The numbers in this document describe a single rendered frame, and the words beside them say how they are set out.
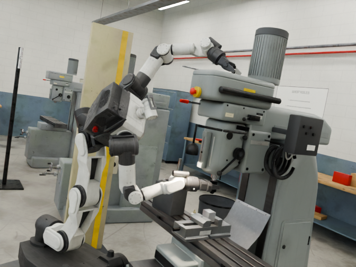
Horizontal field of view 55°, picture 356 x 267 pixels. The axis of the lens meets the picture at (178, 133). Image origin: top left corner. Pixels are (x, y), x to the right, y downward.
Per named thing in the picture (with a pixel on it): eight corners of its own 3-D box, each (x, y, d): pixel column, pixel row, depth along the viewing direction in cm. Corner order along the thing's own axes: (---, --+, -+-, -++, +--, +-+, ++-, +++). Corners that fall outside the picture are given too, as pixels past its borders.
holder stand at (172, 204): (169, 216, 229) (174, 187, 227) (151, 205, 246) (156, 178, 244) (183, 214, 236) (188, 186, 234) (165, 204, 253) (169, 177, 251)
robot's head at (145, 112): (141, 121, 190) (152, 115, 185) (136, 104, 192) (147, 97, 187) (149, 122, 195) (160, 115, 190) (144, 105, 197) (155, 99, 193)
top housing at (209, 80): (211, 99, 178) (216, 68, 177) (184, 96, 200) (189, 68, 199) (274, 110, 204) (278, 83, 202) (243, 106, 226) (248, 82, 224)
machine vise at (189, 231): (185, 242, 190) (188, 223, 189) (170, 231, 202) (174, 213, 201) (231, 236, 210) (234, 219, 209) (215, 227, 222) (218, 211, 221)
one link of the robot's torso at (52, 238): (41, 243, 229) (43, 224, 228) (67, 237, 245) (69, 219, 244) (59, 256, 217) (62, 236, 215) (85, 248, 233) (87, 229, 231)
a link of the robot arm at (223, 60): (228, 75, 208) (214, 63, 213) (238, 62, 205) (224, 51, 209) (220, 72, 197) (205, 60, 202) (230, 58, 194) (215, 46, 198)
